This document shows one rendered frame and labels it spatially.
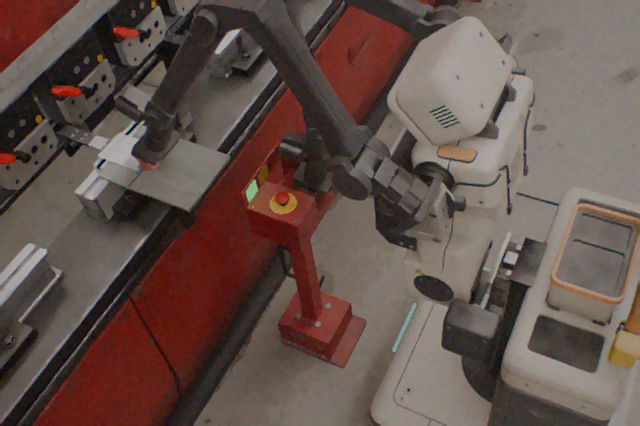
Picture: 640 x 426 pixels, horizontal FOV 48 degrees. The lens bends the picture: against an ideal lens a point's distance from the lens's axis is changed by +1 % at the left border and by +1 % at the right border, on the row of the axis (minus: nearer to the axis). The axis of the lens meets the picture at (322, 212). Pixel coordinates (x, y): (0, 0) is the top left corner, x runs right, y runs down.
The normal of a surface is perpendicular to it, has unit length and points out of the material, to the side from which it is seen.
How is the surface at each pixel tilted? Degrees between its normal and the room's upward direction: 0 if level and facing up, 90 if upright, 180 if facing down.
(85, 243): 0
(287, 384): 0
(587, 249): 0
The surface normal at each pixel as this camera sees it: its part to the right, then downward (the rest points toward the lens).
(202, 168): -0.09, -0.61
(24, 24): 0.88, 0.32
